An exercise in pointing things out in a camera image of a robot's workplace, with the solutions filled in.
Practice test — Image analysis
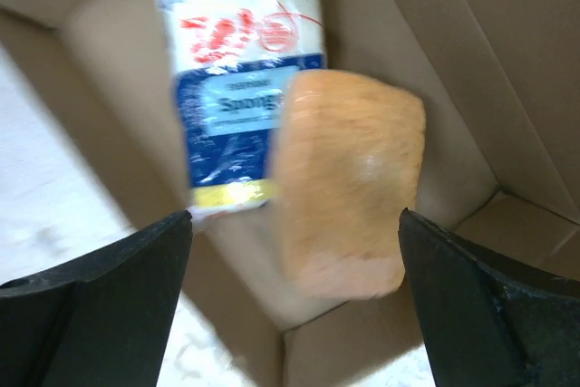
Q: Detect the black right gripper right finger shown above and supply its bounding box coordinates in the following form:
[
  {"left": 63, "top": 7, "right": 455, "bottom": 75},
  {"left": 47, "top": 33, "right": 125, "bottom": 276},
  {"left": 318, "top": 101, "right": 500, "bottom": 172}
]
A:
[{"left": 399, "top": 209, "right": 579, "bottom": 386}]

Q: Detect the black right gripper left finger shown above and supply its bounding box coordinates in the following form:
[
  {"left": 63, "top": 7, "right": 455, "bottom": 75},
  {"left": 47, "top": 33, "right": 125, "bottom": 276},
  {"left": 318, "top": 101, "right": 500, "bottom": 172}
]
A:
[{"left": 1, "top": 211, "right": 193, "bottom": 387}]

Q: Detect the orange sponge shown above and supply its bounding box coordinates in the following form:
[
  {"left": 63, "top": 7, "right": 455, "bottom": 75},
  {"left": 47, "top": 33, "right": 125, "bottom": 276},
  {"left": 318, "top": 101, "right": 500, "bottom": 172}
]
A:
[{"left": 271, "top": 70, "right": 426, "bottom": 299}]

